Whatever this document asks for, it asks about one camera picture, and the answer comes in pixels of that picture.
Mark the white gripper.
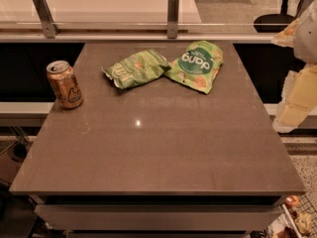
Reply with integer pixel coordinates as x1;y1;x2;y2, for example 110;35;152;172
271;0;317;133

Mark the orange soda can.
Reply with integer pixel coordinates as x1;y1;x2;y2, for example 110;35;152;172
47;60;83;109

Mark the black office chair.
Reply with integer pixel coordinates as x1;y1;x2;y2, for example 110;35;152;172
253;0;317;34

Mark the green dang snack bag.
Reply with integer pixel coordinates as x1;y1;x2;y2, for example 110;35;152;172
165;41;224;94

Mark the crumpled green chip bag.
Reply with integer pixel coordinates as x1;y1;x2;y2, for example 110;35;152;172
102;49;170;89

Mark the grey table drawer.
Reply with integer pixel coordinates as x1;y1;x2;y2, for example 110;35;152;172
35;204;281;231

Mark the middle metal railing bracket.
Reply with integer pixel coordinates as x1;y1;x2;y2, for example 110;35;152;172
167;0;179;39

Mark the metal railing bracket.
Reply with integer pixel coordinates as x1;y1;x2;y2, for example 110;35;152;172
167;0;179;39
32;0;58;39

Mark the wire basket with snacks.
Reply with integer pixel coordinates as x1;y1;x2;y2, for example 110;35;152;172
267;195;317;238

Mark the left metal railing bracket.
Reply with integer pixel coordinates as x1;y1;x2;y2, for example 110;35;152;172
32;0;58;39

